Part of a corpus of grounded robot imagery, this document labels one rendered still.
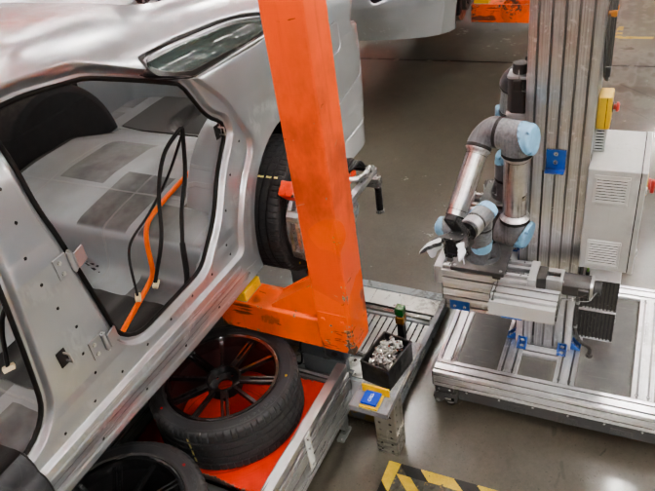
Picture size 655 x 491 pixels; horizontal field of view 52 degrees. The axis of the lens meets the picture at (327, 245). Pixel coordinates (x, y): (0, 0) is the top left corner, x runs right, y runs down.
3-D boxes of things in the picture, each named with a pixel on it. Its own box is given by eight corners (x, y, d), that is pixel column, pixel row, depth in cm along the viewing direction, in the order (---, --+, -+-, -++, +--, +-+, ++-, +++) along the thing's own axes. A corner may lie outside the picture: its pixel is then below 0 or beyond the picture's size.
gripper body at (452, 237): (463, 262, 227) (480, 244, 234) (459, 241, 223) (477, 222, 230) (443, 258, 232) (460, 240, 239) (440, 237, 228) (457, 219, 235)
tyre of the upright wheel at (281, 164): (287, 269, 368) (310, 152, 372) (326, 277, 358) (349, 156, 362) (221, 255, 308) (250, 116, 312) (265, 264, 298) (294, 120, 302)
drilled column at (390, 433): (386, 434, 318) (378, 371, 293) (405, 439, 313) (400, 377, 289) (377, 450, 311) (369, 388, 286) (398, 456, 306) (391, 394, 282)
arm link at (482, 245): (469, 240, 255) (468, 215, 249) (496, 247, 249) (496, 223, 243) (458, 250, 251) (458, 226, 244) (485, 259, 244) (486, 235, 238)
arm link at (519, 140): (502, 231, 280) (505, 110, 249) (537, 241, 272) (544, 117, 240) (489, 246, 273) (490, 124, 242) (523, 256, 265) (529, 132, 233)
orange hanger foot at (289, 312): (242, 301, 329) (226, 245, 309) (338, 323, 307) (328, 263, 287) (223, 323, 317) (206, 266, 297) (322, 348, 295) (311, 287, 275)
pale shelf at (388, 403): (387, 340, 308) (386, 335, 307) (422, 348, 301) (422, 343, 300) (349, 409, 278) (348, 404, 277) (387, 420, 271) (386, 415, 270)
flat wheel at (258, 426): (187, 357, 339) (175, 321, 325) (316, 358, 326) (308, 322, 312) (139, 469, 287) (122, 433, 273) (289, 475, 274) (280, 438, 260)
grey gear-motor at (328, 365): (294, 343, 364) (284, 293, 344) (366, 360, 347) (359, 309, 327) (279, 366, 352) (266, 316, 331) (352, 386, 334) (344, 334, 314)
